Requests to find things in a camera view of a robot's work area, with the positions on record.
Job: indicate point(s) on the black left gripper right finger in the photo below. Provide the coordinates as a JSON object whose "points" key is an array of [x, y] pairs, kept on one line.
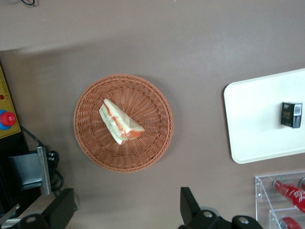
{"points": [[190, 210]]}

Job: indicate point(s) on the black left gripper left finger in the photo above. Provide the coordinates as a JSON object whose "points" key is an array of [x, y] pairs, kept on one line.
{"points": [[60, 210]]}

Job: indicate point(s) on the triangle sandwich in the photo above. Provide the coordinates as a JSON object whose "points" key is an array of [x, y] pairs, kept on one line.
{"points": [[119, 119]]}

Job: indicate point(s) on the round brown wicker basket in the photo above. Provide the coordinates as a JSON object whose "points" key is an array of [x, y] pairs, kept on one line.
{"points": [[143, 152]]}

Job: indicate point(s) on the beige plastic tray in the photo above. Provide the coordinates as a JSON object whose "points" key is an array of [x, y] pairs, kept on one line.
{"points": [[257, 124]]}

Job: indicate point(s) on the clear acrylic bottle rack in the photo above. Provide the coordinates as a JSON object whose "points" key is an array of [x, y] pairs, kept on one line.
{"points": [[262, 190]]}

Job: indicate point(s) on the red cola bottle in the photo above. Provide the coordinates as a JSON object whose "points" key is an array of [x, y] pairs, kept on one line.
{"points": [[291, 193], [291, 223], [302, 183]]}

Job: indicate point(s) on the red emergency stop button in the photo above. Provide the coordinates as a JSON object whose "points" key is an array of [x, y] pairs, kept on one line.
{"points": [[7, 119]]}

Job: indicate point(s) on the yellow control panel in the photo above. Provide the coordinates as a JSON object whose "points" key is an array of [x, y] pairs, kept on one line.
{"points": [[7, 83]]}

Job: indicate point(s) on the small black box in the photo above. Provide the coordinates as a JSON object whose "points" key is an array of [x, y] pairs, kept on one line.
{"points": [[289, 114]]}

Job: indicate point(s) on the grey metal appliance bracket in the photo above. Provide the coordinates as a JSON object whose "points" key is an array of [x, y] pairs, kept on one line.
{"points": [[28, 169]]}

